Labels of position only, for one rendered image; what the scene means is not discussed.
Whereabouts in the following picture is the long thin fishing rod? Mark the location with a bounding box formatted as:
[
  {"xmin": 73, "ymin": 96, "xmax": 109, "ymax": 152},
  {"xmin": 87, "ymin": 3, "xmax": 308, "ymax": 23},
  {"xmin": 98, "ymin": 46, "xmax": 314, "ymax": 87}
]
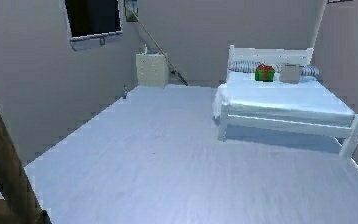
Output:
[{"xmin": 126, "ymin": 6, "xmax": 189, "ymax": 87}]

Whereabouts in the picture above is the cream chest of drawers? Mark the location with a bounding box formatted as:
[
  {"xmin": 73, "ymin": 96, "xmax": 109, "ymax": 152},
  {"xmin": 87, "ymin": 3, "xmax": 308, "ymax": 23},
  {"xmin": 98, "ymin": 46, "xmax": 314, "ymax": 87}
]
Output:
[{"xmin": 135, "ymin": 53, "xmax": 170, "ymax": 88}]

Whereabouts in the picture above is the grey striped pillow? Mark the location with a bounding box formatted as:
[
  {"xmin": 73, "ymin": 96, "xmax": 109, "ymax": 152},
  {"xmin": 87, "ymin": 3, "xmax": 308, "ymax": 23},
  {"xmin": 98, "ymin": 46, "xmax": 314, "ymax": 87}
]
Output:
[
  {"xmin": 228, "ymin": 60, "xmax": 263, "ymax": 74},
  {"xmin": 299, "ymin": 64, "xmax": 321, "ymax": 78}
]

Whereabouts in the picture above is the green red gift box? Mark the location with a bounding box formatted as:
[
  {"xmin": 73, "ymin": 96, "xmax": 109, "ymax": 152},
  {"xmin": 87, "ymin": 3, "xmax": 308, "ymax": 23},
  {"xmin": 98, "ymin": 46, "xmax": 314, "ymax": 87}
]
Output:
[{"xmin": 254, "ymin": 63, "xmax": 276, "ymax": 83}]

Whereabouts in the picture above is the white bed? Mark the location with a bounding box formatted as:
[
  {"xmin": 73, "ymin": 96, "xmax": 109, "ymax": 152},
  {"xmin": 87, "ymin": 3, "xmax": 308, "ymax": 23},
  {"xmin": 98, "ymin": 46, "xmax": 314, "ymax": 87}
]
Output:
[{"xmin": 212, "ymin": 44, "xmax": 358, "ymax": 160}]

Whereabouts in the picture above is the small framed picture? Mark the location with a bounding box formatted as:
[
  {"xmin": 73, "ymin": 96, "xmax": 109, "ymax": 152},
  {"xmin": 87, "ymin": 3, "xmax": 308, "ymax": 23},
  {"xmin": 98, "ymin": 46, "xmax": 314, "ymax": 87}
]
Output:
[{"xmin": 124, "ymin": 0, "xmax": 140, "ymax": 24}]

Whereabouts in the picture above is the grey cardboard box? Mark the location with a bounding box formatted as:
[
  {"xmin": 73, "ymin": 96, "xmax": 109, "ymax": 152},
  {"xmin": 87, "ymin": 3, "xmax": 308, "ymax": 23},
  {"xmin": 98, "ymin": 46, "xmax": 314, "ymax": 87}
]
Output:
[{"xmin": 279, "ymin": 63, "xmax": 302, "ymax": 84}]

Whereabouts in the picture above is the brown wooden furniture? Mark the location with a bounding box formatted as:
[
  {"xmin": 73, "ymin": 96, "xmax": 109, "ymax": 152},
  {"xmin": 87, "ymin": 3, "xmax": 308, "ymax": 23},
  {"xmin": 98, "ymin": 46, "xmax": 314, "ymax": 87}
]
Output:
[{"xmin": 0, "ymin": 85, "xmax": 53, "ymax": 224}]

